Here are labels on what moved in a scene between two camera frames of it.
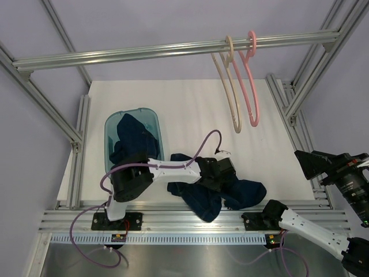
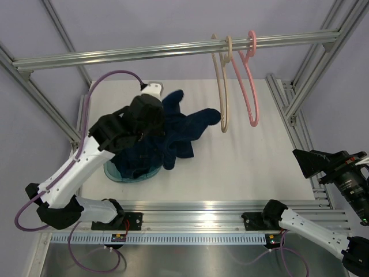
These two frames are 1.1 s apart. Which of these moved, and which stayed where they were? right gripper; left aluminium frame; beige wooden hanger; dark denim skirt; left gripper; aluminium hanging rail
Moved: left gripper; beige wooden hanger
Stayed: left aluminium frame; aluminium hanging rail; dark denim skirt; right gripper
